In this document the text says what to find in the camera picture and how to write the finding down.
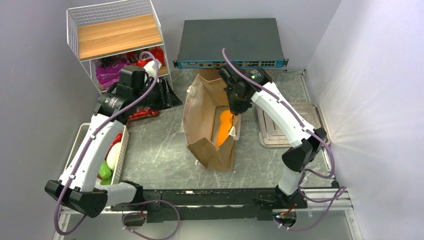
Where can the purple snack bag upper shelf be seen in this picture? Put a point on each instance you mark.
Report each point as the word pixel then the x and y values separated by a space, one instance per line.
pixel 108 69

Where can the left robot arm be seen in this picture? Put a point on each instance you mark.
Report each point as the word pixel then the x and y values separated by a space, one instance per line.
pixel 138 87

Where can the dark network switch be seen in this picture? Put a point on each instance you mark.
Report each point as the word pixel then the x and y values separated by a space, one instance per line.
pixel 251 42

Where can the brown burlap grocery bag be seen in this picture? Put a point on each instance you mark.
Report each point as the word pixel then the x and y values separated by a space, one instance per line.
pixel 203 106

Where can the white daikon vegetable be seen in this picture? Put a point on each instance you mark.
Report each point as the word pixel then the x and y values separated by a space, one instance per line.
pixel 113 155

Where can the wooden board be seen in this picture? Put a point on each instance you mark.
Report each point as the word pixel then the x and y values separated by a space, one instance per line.
pixel 212 74

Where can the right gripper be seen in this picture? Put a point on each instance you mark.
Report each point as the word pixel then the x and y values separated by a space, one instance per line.
pixel 236 109

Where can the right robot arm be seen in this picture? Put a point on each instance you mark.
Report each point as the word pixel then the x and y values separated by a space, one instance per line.
pixel 305 140

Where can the white wire shelf rack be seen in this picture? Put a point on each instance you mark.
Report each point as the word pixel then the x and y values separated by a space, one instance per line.
pixel 114 28

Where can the red pepper toy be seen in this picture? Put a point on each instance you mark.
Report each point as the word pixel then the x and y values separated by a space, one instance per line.
pixel 116 140

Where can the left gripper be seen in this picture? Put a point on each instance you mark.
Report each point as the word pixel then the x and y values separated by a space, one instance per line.
pixel 169 98

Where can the red snack bag upper shelf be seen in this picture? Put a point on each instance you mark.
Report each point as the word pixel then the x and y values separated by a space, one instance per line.
pixel 136 57

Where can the green lettuce toy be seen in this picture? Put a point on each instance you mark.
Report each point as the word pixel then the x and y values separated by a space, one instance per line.
pixel 105 174

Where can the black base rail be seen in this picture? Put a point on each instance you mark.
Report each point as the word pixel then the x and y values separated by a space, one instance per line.
pixel 162 205

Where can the white perforated basket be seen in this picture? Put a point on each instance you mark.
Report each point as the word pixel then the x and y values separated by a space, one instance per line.
pixel 83 129

